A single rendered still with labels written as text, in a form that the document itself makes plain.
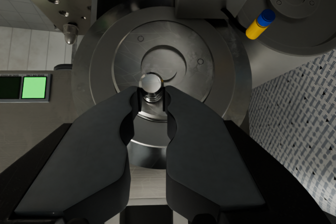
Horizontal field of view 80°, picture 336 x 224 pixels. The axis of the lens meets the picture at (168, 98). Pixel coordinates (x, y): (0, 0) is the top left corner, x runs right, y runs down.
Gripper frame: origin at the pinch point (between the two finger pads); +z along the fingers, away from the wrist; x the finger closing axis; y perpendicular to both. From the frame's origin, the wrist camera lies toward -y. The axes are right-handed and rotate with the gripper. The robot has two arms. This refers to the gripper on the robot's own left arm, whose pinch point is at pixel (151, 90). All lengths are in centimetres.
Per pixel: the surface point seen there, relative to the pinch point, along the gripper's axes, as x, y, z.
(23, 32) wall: -166, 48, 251
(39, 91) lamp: -28.1, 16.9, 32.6
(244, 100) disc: 7.3, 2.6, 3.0
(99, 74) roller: -4.1, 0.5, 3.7
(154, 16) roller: 0.1, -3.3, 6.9
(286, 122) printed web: 18.3, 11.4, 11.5
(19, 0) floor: -135, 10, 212
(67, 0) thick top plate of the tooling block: -17.9, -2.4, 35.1
